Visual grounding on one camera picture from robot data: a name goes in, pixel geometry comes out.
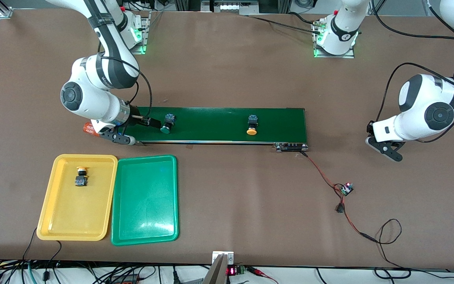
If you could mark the yellow plastic tray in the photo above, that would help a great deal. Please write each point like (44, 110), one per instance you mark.
(65, 213)

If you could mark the orange cylinder with white print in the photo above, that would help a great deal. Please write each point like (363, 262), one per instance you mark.
(90, 129)

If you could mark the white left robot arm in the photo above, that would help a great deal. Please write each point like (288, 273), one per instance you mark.
(428, 110)

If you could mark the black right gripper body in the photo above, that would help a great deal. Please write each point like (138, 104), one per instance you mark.
(135, 117)

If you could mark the grey metal mount bar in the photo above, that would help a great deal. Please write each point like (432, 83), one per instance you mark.
(216, 274)

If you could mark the aluminium frame profile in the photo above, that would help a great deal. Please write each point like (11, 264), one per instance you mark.
(4, 11)

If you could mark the red digit display module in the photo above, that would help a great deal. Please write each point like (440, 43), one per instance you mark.
(231, 271)

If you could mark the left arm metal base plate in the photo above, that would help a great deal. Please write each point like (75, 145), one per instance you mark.
(345, 56)

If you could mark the red clip lead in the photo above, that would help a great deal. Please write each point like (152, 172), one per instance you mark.
(260, 272)

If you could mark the small green controller board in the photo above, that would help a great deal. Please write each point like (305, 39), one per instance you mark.
(346, 189)

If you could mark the green mushroom push button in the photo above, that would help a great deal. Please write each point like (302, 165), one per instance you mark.
(168, 123)

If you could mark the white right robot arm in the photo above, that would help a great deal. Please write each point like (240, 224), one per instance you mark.
(89, 98)

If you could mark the green conveyor belt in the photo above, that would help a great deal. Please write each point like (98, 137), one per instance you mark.
(211, 124)

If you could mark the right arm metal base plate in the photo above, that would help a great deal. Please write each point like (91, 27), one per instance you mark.
(145, 31)

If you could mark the green plastic tray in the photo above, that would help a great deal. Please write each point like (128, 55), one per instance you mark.
(144, 201)

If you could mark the yellow mushroom push button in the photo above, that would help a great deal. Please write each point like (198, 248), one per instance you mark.
(252, 125)
(81, 179)

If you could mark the silver bracket plate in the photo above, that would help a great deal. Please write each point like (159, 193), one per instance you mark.
(230, 258)

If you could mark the silver rack with light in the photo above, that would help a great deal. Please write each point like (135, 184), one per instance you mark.
(231, 7)

